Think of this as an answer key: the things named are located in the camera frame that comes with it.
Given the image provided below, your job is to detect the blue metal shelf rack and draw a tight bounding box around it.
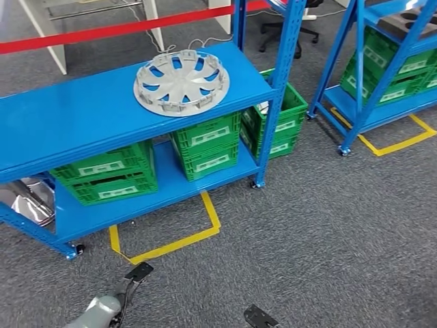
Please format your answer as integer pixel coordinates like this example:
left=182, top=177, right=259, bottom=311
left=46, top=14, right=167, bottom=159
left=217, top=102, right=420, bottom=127
left=306, top=0, right=437, bottom=158
left=0, top=0, right=308, bottom=261

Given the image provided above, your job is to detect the green plastic crate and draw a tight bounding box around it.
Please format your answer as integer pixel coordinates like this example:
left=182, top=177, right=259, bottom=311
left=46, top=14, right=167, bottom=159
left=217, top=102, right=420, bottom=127
left=340, top=57, right=429, bottom=108
left=49, top=140, right=158, bottom=207
left=362, top=26, right=437, bottom=83
left=422, top=65, right=437, bottom=92
left=169, top=111, right=242, bottom=183
left=239, top=118, right=298, bottom=161
left=242, top=68, right=309, bottom=137

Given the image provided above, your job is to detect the silver wheel cover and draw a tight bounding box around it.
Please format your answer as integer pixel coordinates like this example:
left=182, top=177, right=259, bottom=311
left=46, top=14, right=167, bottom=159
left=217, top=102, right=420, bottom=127
left=133, top=49, right=230, bottom=118

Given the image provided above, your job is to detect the white desk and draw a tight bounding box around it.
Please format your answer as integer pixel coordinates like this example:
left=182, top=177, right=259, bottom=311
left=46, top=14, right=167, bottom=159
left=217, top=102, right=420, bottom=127
left=17, top=0, right=165, bottom=76
left=207, top=0, right=233, bottom=36

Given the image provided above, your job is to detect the black office chair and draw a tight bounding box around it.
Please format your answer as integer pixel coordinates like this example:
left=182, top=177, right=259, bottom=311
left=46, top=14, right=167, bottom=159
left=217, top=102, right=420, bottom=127
left=258, top=0, right=324, bottom=60

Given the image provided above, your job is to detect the red barrier belt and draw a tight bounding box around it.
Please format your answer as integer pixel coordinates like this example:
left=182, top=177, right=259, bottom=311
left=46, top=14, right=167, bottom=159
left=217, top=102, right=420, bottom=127
left=0, top=0, right=272, bottom=55

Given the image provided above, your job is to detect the grey foam tray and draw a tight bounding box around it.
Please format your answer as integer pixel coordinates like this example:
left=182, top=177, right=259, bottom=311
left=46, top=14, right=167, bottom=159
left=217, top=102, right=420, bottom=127
left=376, top=6, right=437, bottom=41

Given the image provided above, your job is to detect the white floor cable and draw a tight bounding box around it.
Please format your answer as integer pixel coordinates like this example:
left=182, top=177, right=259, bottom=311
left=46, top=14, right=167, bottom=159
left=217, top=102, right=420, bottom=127
left=121, top=0, right=347, bottom=54

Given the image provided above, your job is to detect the left wrist camera unit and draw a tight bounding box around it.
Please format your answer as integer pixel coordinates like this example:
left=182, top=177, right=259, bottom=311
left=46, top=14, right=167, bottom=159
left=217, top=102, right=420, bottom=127
left=114, top=262, right=154, bottom=318

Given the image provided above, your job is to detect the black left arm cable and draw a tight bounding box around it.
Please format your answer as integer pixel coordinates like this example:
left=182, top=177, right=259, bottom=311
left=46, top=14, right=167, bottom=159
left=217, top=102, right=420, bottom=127
left=111, top=280, right=138, bottom=328

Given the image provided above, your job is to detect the chrome stanchion post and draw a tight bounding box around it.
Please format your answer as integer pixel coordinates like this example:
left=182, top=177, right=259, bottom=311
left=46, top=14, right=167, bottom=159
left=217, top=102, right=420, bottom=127
left=0, top=177, right=56, bottom=228

